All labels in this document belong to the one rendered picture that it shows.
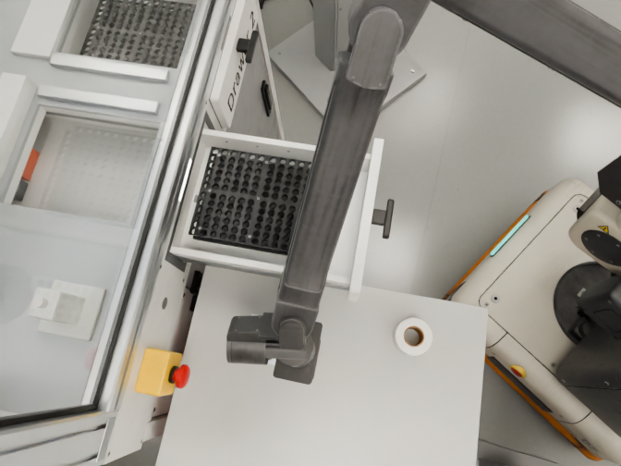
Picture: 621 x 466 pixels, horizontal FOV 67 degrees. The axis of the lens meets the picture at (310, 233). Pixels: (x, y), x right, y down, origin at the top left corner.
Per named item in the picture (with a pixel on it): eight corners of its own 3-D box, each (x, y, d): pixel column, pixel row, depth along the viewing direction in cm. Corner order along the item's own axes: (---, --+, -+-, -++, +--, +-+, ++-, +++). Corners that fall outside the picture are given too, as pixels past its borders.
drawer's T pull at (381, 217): (394, 201, 85) (395, 198, 84) (388, 239, 83) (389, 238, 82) (374, 198, 85) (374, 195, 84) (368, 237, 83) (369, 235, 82)
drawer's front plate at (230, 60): (259, 17, 107) (250, -22, 96) (229, 128, 99) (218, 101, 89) (251, 16, 107) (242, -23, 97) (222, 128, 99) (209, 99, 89)
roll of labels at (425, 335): (424, 317, 93) (428, 314, 89) (432, 353, 91) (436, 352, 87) (389, 322, 93) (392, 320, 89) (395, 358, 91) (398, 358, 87)
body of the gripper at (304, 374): (273, 376, 78) (268, 376, 71) (286, 316, 81) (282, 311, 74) (311, 385, 78) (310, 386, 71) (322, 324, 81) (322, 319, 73)
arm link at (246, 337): (304, 323, 61) (309, 282, 68) (217, 319, 62) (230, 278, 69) (304, 385, 67) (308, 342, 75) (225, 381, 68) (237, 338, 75)
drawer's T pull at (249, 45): (259, 33, 96) (258, 29, 95) (251, 65, 94) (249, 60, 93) (242, 31, 96) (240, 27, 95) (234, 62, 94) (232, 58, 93)
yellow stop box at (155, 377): (187, 354, 85) (174, 352, 78) (176, 395, 83) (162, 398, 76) (159, 349, 85) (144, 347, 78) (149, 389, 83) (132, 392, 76)
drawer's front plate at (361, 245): (378, 163, 96) (384, 137, 85) (356, 302, 88) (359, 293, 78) (370, 162, 96) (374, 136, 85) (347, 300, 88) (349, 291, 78)
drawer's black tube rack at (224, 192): (326, 177, 93) (325, 164, 87) (310, 263, 89) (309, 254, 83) (218, 160, 95) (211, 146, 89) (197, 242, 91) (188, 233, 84)
